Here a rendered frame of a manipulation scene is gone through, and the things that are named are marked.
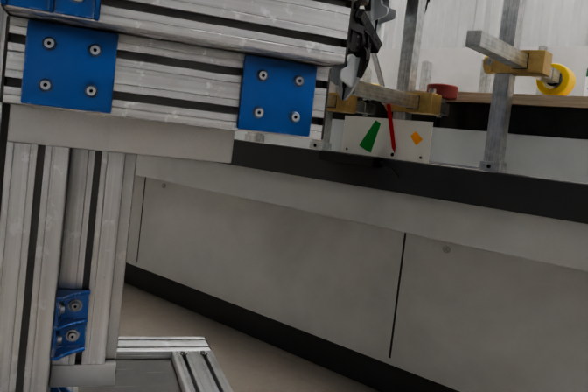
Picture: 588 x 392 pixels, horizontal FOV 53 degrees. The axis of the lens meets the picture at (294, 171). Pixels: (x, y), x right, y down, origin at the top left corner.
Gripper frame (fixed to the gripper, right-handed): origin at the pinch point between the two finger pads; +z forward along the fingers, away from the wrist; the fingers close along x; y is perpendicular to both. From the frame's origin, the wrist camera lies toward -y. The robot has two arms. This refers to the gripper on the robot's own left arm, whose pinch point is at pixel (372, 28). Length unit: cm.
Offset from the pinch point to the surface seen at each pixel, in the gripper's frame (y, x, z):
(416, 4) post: 8.3, 6.0, -6.6
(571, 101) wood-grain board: 41, 26, 15
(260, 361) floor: -42, 15, 101
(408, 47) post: 7.2, 5.9, 3.9
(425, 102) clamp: 14.0, 5.1, 17.6
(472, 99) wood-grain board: 16.1, 26.0, 14.3
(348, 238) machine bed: -20, 27, 58
